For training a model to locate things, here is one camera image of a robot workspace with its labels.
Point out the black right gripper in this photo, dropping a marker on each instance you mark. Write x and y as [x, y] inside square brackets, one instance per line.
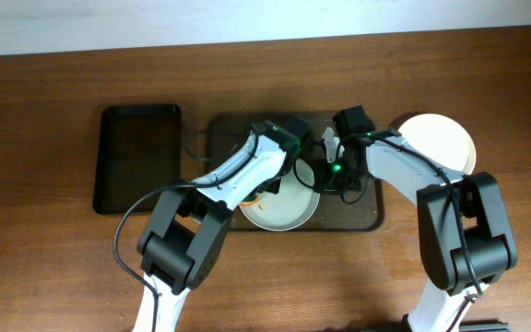
[339, 180]

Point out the green and orange sponge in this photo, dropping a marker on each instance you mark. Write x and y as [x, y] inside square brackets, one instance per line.
[250, 201]

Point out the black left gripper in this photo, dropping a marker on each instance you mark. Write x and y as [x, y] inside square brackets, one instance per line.
[269, 185]

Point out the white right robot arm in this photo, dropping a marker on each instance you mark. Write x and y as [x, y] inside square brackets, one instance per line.
[466, 242]

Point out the large brown serving tray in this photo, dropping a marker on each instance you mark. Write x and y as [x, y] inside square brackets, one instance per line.
[331, 213]

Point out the cream white plate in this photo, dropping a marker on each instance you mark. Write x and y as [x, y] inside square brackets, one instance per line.
[442, 139]

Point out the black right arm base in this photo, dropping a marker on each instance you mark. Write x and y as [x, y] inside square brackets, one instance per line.
[485, 327]

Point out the small black tray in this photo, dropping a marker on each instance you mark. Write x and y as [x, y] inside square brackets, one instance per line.
[139, 151]

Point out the pale green plate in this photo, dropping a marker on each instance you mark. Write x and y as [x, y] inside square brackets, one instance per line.
[293, 204]

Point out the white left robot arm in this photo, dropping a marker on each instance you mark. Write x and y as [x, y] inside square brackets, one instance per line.
[184, 235]

